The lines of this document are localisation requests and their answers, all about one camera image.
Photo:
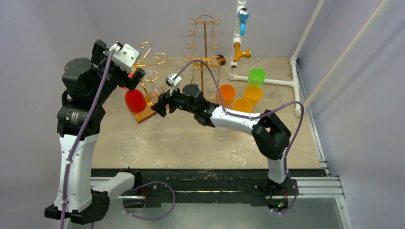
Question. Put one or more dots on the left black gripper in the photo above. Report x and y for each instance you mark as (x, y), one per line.
(125, 80)

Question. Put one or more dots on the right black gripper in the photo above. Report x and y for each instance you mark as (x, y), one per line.
(167, 100)

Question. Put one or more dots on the red plastic goblet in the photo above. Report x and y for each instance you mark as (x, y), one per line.
(135, 100)

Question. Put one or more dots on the clear stemmed glass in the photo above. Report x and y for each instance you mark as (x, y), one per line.
(152, 87)

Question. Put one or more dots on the gold swirl wine glass rack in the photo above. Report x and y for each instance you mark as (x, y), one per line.
(161, 58)

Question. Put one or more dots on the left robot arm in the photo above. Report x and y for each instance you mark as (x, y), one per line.
(88, 84)

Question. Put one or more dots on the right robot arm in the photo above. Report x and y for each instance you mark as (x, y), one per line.
(271, 136)

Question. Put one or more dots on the small clear tumbler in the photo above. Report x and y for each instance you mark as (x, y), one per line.
(220, 133)

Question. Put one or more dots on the orange plastic goblet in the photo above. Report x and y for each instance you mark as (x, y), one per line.
(228, 93)

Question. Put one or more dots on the small black orange object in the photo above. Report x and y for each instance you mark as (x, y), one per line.
(221, 60)

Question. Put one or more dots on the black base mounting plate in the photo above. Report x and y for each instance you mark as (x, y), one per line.
(209, 186)

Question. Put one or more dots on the yellow goblet front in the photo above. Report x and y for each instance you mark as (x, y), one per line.
(242, 105)

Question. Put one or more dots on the yellow goblet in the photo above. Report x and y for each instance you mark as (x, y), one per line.
(242, 105)
(253, 94)

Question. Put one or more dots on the yellow goblet rear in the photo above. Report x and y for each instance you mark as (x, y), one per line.
(253, 94)

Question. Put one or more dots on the green plastic cup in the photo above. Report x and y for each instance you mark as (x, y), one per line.
(256, 77)

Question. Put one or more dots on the orange faucet tap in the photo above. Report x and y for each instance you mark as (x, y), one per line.
(239, 54)

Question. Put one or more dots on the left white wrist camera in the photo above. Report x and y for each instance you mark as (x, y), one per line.
(124, 56)

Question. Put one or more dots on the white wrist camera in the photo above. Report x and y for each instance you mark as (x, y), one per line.
(124, 56)
(173, 80)

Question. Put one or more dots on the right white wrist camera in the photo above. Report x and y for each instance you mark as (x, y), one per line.
(173, 80)

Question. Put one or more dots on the gold tall wire rack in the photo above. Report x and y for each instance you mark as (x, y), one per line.
(202, 48)

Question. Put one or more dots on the white pvc pipe frame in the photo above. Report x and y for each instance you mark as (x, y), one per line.
(293, 61)

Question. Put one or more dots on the aluminium rail frame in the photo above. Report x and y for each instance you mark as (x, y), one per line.
(316, 188)

